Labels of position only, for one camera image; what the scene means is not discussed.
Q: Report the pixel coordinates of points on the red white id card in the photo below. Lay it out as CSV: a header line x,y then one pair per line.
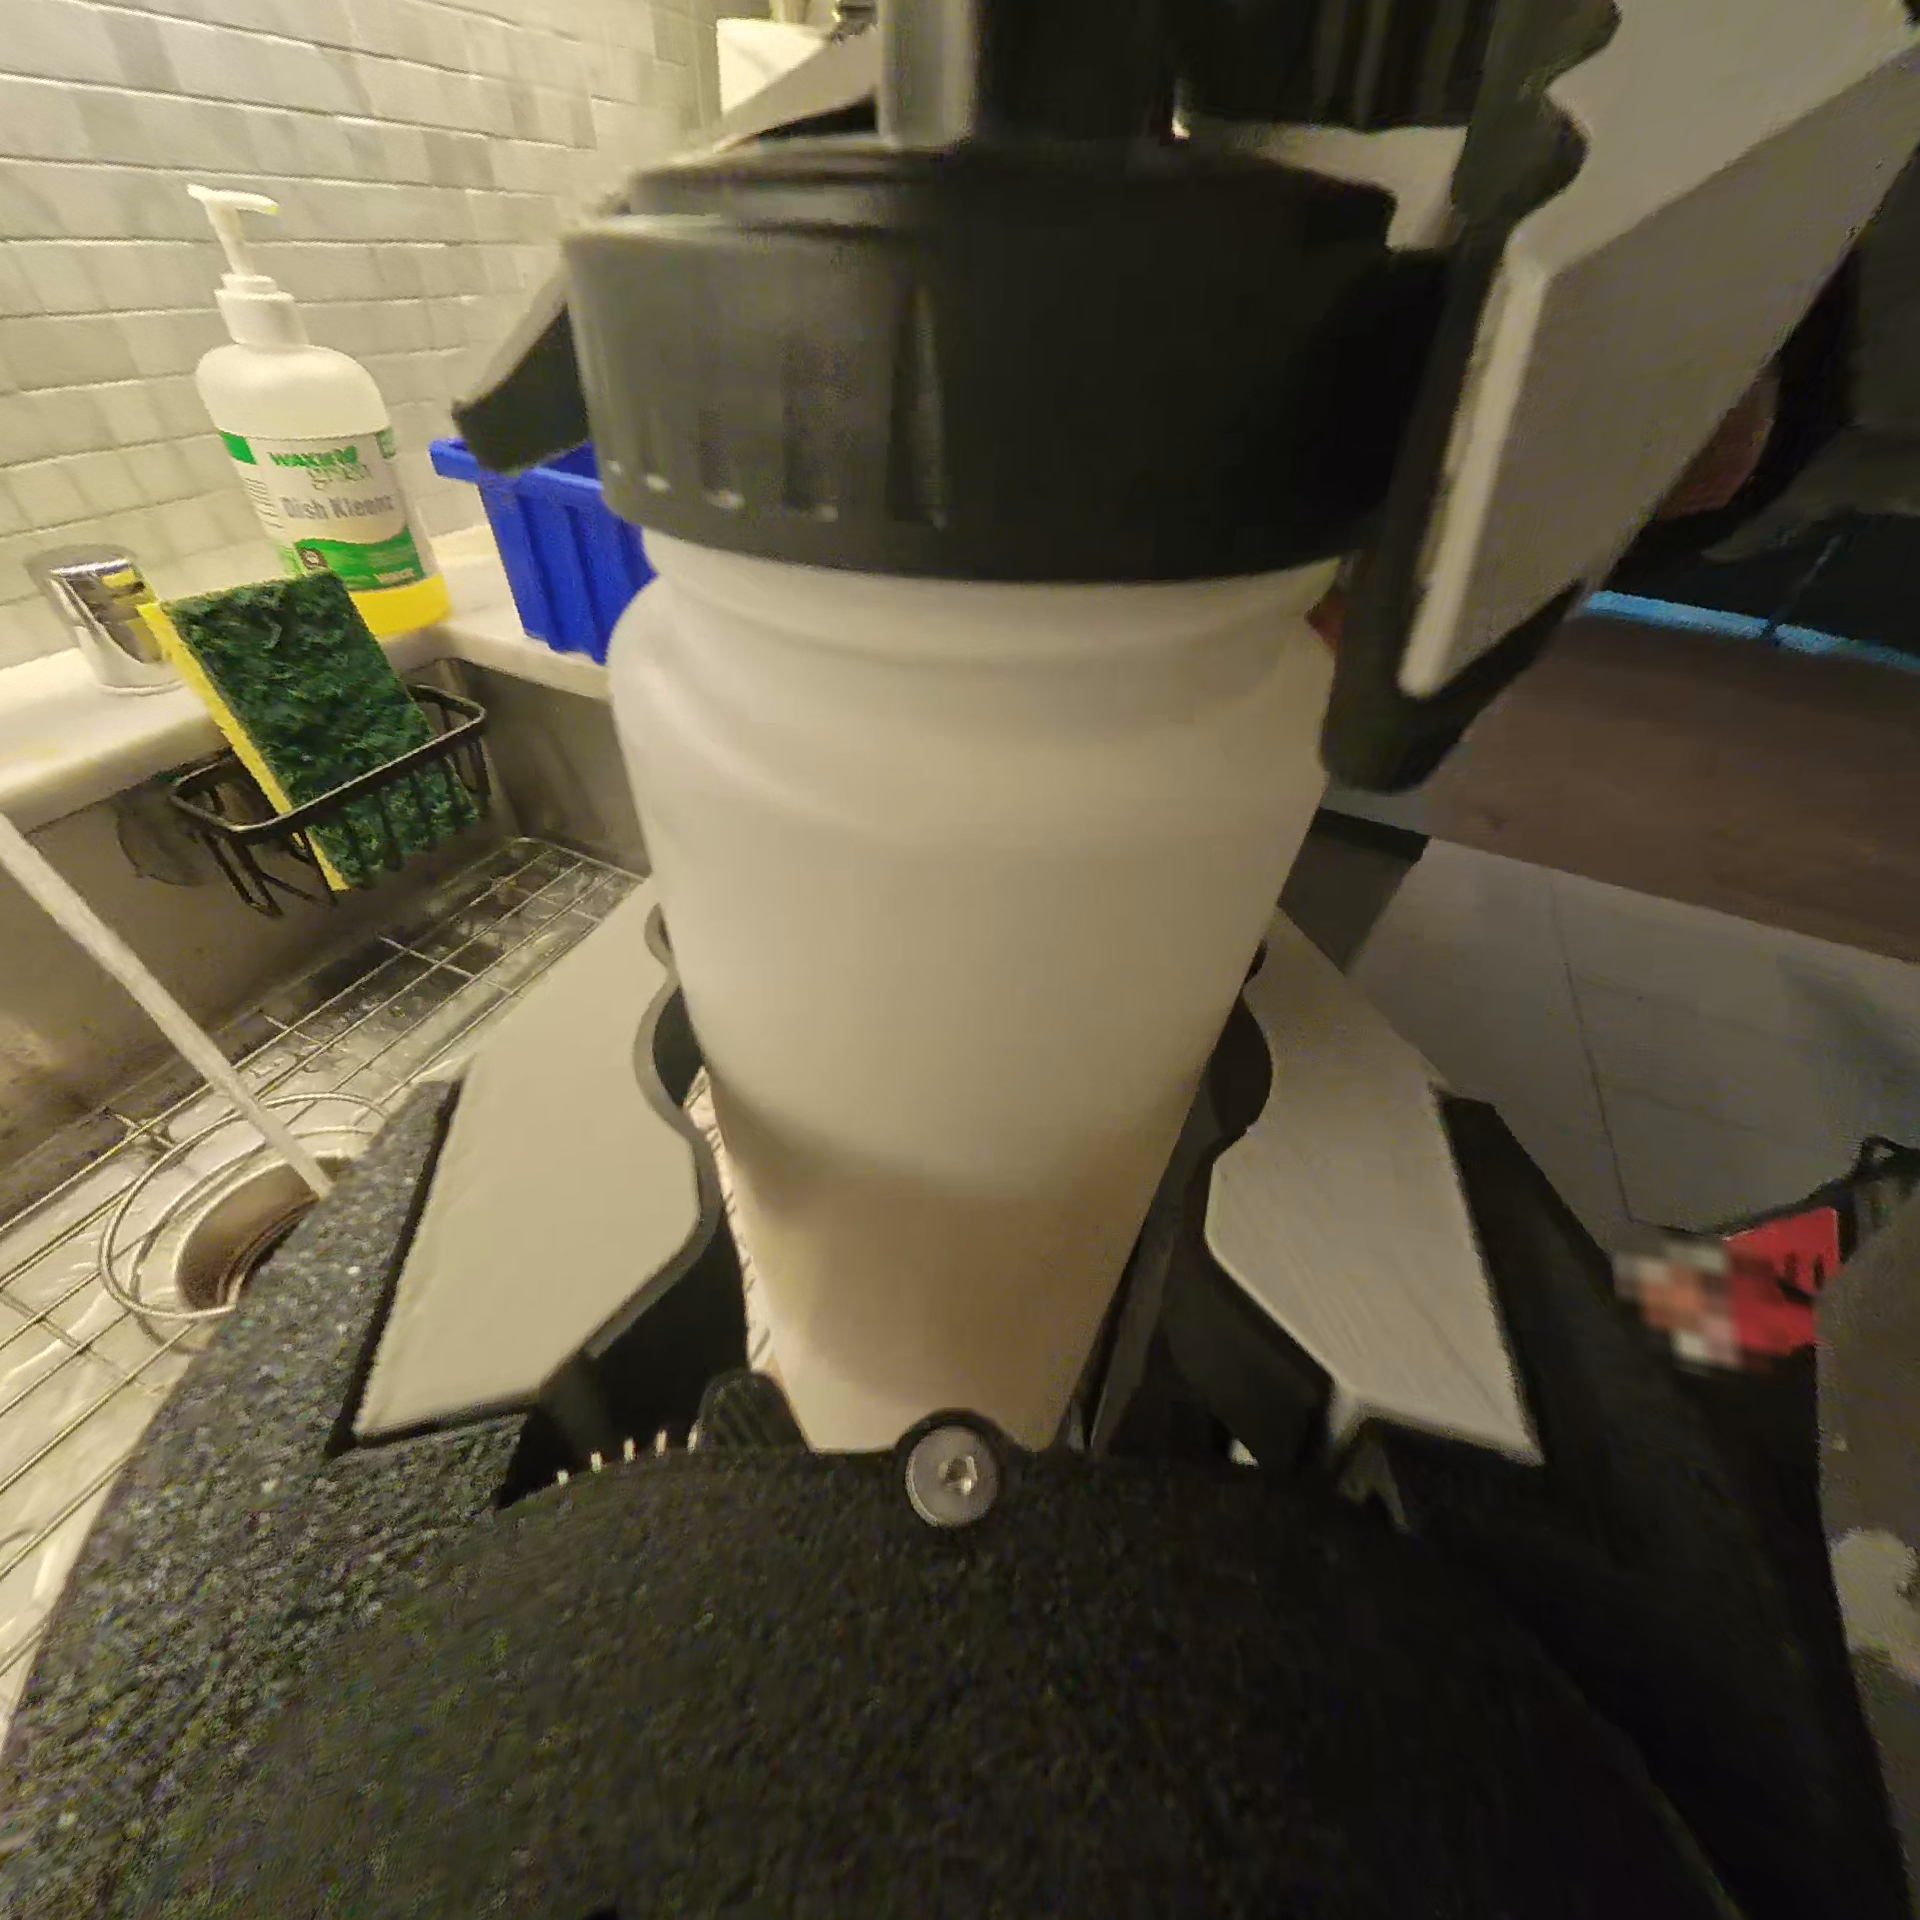
x,y
1785,1261

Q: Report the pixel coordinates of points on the black bottle lid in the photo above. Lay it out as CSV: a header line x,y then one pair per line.
x,y
974,390

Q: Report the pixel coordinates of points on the dish soap pump bottle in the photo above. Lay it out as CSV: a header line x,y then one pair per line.
x,y
307,452

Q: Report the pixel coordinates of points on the stainless steel sink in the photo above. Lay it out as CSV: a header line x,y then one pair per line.
x,y
89,962

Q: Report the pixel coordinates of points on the green yellow sponge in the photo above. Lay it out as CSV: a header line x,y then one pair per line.
x,y
316,704

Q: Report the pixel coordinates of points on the sink drain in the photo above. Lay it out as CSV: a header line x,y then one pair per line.
x,y
225,1245

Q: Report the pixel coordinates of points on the running water stream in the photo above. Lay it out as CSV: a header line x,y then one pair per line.
x,y
148,1004

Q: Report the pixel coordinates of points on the blue plastic bin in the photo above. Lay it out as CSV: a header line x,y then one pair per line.
x,y
562,557

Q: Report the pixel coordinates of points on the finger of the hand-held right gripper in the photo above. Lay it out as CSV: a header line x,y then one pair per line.
x,y
1651,301
523,399

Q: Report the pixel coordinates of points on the white plastic bottle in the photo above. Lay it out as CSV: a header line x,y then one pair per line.
x,y
961,901

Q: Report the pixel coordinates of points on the chrome cylinder knob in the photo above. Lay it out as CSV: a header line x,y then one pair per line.
x,y
89,616

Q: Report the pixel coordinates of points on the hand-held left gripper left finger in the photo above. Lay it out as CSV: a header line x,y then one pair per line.
x,y
511,1202

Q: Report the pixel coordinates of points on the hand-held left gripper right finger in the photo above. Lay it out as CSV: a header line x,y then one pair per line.
x,y
1348,1202

